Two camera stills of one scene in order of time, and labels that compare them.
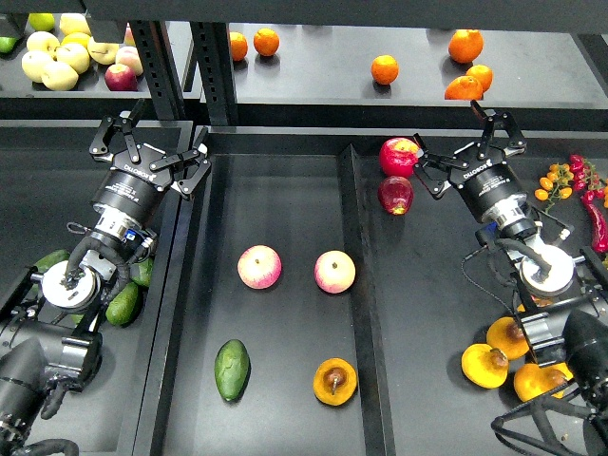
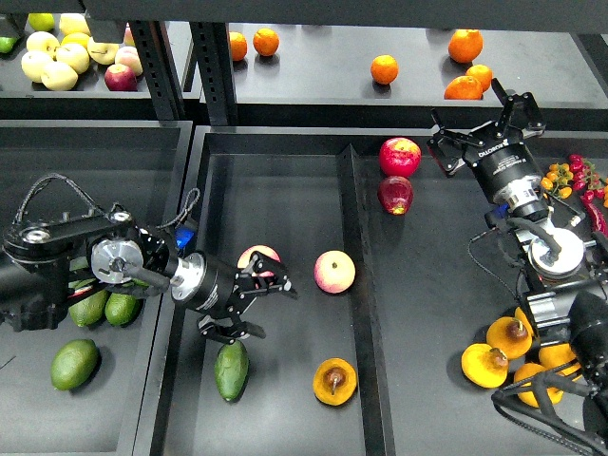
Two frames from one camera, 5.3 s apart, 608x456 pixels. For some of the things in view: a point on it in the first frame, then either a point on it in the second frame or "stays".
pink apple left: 259,267 stays
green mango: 232,369 stays
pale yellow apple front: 58,76 stays
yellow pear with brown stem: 335,381 stays
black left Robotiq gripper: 134,189 → 207,285
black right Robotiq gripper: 484,181 → 497,156
